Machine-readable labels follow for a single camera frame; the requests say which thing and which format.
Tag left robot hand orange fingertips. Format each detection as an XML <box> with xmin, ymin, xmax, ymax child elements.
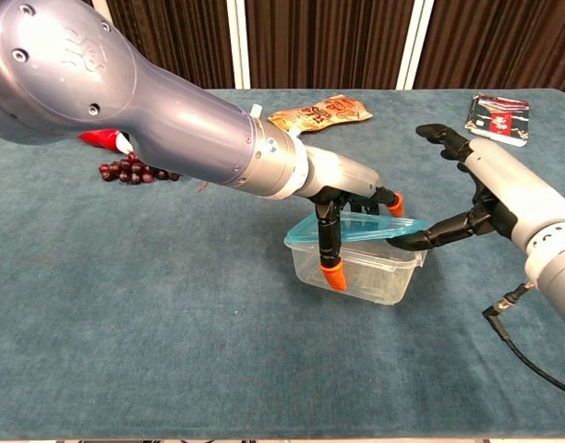
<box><xmin>300</xmin><ymin>146</ymin><xmax>405</xmax><ymax>292</ymax></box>

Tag blue rimmed transparent lid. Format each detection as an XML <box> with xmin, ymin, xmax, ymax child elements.
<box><xmin>284</xmin><ymin>211</ymin><xmax>429</xmax><ymax>245</ymax></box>

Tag clear plastic food container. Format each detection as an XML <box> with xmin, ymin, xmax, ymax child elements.
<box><xmin>283</xmin><ymin>237</ymin><xmax>427</xmax><ymax>305</ymax></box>

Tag orange spout pouch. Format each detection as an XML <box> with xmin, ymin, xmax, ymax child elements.
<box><xmin>267</xmin><ymin>94</ymin><xmax>373</xmax><ymax>138</ymax></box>

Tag brown slatted partition panel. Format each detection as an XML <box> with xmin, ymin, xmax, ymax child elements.
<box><xmin>105</xmin><ymin>0</ymin><xmax>236</xmax><ymax>90</ymax></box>
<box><xmin>244</xmin><ymin>0</ymin><xmax>415</xmax><ymax>90</ymax></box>
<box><xmin>415</xmin><ymin>0</ymin><xmax>565</xmax><ymax>98</ymax></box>

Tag dark snack packet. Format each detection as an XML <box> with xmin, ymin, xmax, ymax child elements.
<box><xmin>463</xmin><ymin>93</ymin><xmax>531</xmax><ymax>149</ymax></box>

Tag dark red grape bunch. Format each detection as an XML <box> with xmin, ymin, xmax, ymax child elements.
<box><xmin>98</xmin><ymin>150</ymin><xmax>210</xmax><ymax>193</ymax></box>

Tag teal tablecloth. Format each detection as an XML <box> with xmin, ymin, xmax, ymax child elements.
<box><xmin>0</xmin><ymin>88</ymin><xmax>565</xmax><ymax>439</ymax></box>

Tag red ketchup squeeze bottle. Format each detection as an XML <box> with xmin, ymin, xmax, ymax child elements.
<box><xmin>77</xmin><ymin>128</ymin><xmax>134</xmax><ymax>154</ymax></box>

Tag white partition post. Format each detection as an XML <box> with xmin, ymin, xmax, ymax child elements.
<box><xmin>225</xmin><ymin>0</ymin><xmax>252</xmax><ymax>90</ymax></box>
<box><xmin>395</xmin><ymin>0</ymin><xmax>436</xmax><ymax>91</ymax></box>
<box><xmin>91</xmin><ymin>0</ymin><xmax>120</xmax><ymax>33</ymax></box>

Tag black cable with connector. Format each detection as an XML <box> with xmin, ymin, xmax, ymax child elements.
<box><xmin>482</xmin><ymin>281</ymin><xmax>565</xmax><ymax>399</ymax></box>

